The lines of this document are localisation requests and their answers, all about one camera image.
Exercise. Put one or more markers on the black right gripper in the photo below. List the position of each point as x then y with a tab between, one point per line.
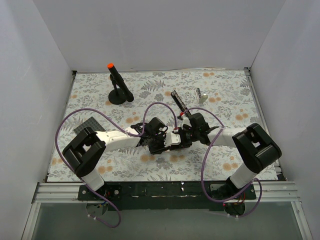
186	136

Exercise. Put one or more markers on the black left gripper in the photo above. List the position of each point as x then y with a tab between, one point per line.
158	146

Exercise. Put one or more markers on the black stapler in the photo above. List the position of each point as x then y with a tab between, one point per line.
180	103

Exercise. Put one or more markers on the beige stapler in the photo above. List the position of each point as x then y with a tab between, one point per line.
201	97

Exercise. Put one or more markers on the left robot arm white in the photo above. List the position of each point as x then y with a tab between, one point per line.
85	150

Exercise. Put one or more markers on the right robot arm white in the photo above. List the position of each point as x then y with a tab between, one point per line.
256	148

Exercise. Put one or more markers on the black microphone on stand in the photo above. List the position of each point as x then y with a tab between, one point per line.
120	92

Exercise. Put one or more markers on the floral patterned table mat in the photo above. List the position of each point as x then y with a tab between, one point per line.
230	102

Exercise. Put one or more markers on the grey perforated plate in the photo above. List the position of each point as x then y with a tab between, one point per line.
90	123

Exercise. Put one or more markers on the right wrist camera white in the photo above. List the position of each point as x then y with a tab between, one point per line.
185	122

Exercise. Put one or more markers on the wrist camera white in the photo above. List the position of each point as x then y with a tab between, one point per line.
185	122
172	138

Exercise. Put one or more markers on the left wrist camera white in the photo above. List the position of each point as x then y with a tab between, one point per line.
172	138

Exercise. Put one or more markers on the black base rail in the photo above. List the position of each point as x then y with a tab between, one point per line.
157	195

